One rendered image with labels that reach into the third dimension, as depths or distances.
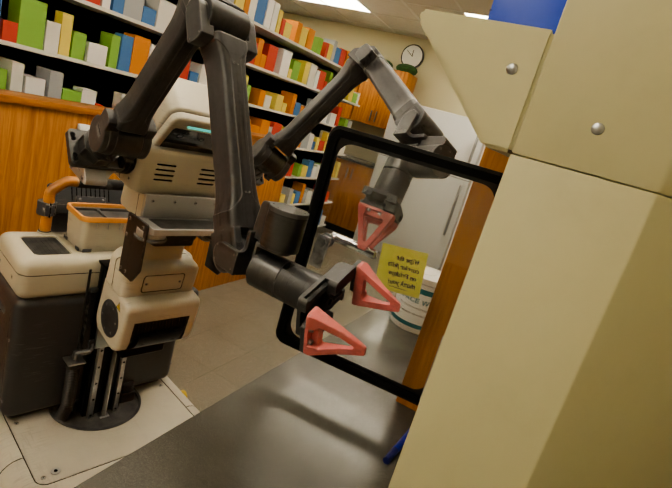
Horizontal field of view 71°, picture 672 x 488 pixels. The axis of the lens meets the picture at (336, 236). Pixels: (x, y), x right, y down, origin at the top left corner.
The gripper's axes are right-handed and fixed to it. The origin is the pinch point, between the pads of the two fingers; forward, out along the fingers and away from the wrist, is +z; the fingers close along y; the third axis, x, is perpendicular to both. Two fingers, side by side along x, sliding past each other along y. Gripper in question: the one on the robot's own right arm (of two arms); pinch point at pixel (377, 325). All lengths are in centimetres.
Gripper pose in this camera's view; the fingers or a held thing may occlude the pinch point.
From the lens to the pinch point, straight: 61.0
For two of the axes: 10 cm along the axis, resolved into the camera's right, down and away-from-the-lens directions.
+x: -0.9, 8.3, 5.4
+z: 8.5, 3.5, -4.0
